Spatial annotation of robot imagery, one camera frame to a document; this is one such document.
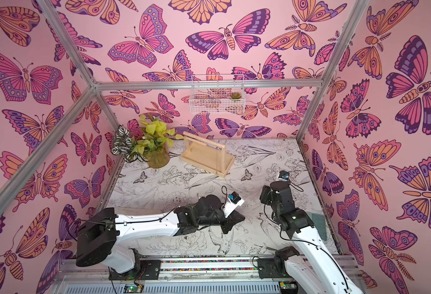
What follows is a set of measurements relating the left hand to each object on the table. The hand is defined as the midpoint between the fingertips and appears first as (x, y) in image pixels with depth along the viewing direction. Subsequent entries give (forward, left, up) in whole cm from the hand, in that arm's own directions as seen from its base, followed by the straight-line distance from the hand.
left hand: (246, 219), depth 71 cm
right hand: (+14, -12, +1) cm, 18 cm away
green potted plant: (+36, +44, +6) cm, 57 cm away
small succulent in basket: (+57, +2, +19) cm, 60 cm away
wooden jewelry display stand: (+40, +18, -9) cm, 45 cm away
